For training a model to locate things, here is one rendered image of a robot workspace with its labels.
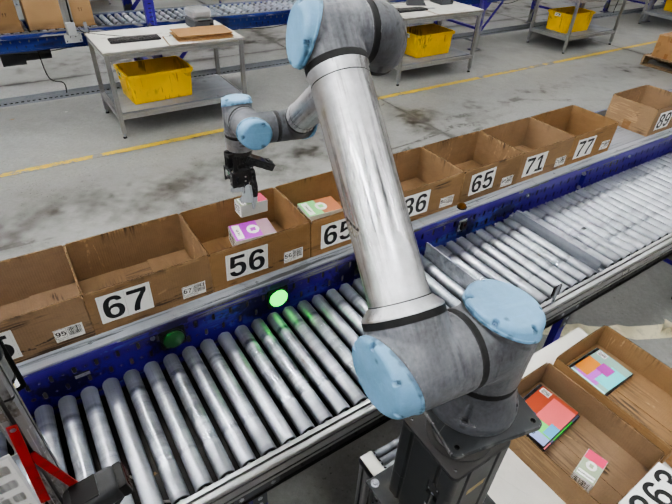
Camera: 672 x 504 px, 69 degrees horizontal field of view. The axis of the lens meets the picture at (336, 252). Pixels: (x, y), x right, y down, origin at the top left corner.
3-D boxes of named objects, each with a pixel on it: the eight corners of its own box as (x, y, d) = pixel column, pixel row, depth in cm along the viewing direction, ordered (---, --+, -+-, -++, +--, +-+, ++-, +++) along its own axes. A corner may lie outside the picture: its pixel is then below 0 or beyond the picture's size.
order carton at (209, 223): (213, 293, 172) (208, 255, 161) (184, 249, 191) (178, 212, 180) (311, 258, 190) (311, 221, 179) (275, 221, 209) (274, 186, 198)
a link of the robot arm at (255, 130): (280, 118, 137) (264, 102, 145) (240, 122, 132) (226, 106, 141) (280, 149, 142) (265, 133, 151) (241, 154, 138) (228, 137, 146)
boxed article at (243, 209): (267, 210, 172) (267, 199, 169) (241, 218, 167) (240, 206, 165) (260, 203, 176) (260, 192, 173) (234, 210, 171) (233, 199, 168)
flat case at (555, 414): (577, 415, 150) (579, 412, 149) (542, 450, 140) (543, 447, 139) (538, 386, 158) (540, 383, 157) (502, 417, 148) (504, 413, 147)
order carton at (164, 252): (95, 336, 154) (80, 296, 144) (76, 282, 173) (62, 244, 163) (215, 293, 172) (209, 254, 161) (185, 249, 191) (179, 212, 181)
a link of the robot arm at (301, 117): (426, -17, 91) (302, 108, 153) (368, -18, 86) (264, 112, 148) (440, 44, 91) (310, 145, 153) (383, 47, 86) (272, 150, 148)
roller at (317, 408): (322, 434, 150) (322, 425, 147) (249, 327, 184) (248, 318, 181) (336, 427, 152) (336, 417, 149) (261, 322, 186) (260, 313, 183)
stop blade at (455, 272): (502, 322, 189) (508, 305, 183) (423, 258, 219) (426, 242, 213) (503, 322, 189) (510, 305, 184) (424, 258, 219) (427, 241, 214)
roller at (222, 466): (222, 490, 135) (220, 481, 132) (162, 363, 169) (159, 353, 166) (239, 481, 138) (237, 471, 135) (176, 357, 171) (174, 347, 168)
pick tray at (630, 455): (594, 532, 126) (609, 514, 120) (480, 421, 150) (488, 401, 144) (651, 473, 139) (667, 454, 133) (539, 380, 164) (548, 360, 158)
